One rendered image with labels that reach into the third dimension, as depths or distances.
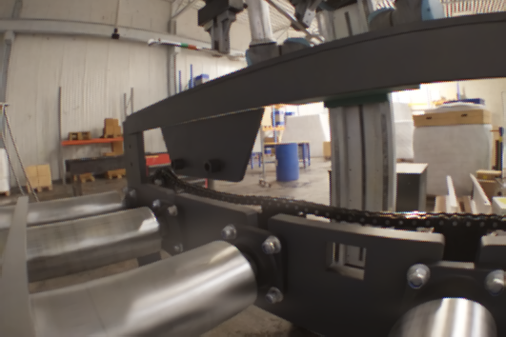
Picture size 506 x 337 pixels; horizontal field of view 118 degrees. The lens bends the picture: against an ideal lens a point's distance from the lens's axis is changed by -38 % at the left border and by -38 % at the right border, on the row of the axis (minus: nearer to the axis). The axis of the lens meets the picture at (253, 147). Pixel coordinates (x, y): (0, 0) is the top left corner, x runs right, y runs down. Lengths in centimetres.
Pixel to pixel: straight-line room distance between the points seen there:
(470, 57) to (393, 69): 8
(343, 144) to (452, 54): 104
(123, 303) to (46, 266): 29
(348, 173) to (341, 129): 23
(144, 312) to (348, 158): 118
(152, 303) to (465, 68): 39
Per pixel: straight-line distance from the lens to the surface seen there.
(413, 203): 135
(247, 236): 40
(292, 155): 579
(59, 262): 54
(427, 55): 27
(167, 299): 28
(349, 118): 129
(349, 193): 133
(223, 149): 43
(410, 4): 96
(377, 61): 28
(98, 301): 28
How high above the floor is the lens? 106
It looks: 2 degrees down
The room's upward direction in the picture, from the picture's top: 4 degrees counter-clockwise
